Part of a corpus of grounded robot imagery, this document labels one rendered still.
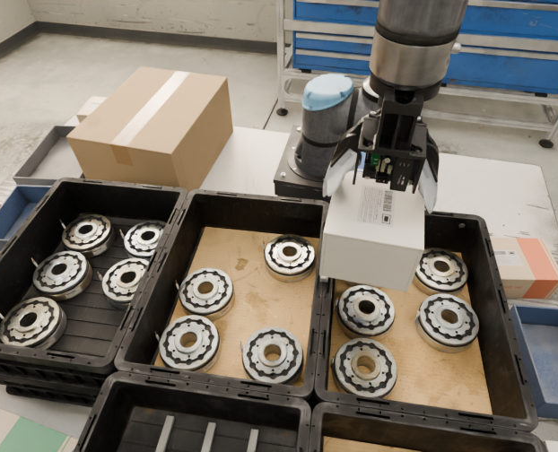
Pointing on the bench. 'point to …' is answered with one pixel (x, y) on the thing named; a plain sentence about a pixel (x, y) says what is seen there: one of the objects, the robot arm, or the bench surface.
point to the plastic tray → (50, 160)
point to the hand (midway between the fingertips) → (376, 200)
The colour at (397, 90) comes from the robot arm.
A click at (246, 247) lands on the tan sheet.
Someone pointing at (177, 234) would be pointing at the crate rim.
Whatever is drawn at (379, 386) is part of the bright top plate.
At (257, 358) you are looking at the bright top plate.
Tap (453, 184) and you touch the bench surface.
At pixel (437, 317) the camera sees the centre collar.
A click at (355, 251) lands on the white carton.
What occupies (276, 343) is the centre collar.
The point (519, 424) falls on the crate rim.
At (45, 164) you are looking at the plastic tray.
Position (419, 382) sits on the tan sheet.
